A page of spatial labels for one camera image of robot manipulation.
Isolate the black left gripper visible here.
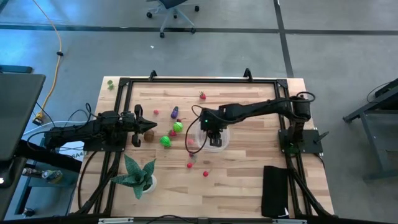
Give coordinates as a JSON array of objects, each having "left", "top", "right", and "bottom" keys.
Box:
[{"left": 119, "top": 104, "right": 158, "bottom": 147}]

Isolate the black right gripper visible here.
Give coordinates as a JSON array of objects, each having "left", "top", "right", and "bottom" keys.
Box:
[{"left": 200, "top": 107, "right": 227, "bottom": 147}]

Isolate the clear plastic tupperware container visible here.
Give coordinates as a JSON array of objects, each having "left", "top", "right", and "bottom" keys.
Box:
[{"left": 195, "top": 123, "right": 231, "bottom": 153}]

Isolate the green leafy potted plant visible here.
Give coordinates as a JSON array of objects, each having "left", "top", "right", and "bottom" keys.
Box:
[{"left": 111, "top": 154, "right": 157, "bottom": 200}]

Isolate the white plant pot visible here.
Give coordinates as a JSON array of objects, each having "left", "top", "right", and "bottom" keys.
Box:
[{"left": 141, "top": 174, "right": 158, "bottom": 194}]

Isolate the white paper sheet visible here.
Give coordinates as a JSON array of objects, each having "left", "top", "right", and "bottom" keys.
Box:
[{"left": 58, "top": 139, "right": 88, "bottom": 162}]

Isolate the black cloth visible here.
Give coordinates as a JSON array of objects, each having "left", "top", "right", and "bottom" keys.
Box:
[{"left": 261, "top": 165, "right": 290, "bottom": 218}]

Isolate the black desk support beam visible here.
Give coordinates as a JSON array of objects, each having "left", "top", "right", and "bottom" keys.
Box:
[{"left": 15, "top": 139, "right": 83, "bottom": 174}]

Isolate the silver and blue device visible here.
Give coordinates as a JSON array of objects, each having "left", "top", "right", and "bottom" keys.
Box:
[{"left": 21, "top": 167, "right": 63, "bottom": 184}]

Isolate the office chair with castors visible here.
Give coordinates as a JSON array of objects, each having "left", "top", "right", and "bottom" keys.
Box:
[{"left": 146, "top": 0, "right": 200, "bottom": 39}]

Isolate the dark grey desk top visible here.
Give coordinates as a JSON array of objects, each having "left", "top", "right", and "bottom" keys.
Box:
[{"left": 0, "top": 73, "right": 47, "bottom": 162}]

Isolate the dark shelf board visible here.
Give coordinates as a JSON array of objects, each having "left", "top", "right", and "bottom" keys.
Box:
[{"left": 0, "top": 64, "right": 34, "bottom": 75}]

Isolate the grey side table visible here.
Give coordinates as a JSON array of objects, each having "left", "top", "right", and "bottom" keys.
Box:
[{"left": 343, "top": 77, "right": 398, "bottom": 181}]

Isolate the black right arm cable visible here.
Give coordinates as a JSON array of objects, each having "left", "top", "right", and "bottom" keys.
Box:
[{"left": 185, "top": 105, "right": 208, "bottom": 155}]

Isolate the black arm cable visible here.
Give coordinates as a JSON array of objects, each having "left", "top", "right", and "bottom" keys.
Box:
[
  {"left": 63, "top": 102, "right": 103, "bottom": 131},
  {"left": 185, "top": 105, "right": 208, "bottom": 155}
]

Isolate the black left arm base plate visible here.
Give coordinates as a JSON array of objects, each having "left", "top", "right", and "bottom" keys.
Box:
[{"left": 82, "top": 136, "right": 128, "bottom": 152}]

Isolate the black aluminium rig frame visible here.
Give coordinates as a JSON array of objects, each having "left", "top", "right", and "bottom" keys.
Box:
[{"left": 70, "top": 68, "right": 335, "bottom": 218}]

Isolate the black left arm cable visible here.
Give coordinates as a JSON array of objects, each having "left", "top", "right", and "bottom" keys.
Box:
[{"left": 63, "top": 102, "right": 103, "bottom": 131}]

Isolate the black cable bundle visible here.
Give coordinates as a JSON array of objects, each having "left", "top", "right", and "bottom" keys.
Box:
[{"left": 76, "top": 151, "right": 100, "bottom": 210}]

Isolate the white cable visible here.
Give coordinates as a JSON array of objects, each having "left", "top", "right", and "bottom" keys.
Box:
[{"left": 22, "top": 120, "right": 91, "bottom": 138}]

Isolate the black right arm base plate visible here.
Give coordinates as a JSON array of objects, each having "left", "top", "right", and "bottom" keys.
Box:
[{"left": 278, "top": 129, "right": 324, "bottom": 155}]

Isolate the grey metal bracket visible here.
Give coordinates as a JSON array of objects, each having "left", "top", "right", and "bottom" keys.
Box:
[
  {"left": 272, "top": 218, "right": 308, "bottom": 224},
  {"left": 98, "top": 217, "right": 134, "bottom": 224}
]

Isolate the yellow floor cable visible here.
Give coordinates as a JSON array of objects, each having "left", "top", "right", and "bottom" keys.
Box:
[{"left": 32, "top": 0, "right": 63, "bottom": 121}]

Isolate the thin black cable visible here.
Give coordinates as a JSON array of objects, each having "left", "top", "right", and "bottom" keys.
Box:
[{"left": 366, "top": 81, "right": 392, "bottom": 103}]

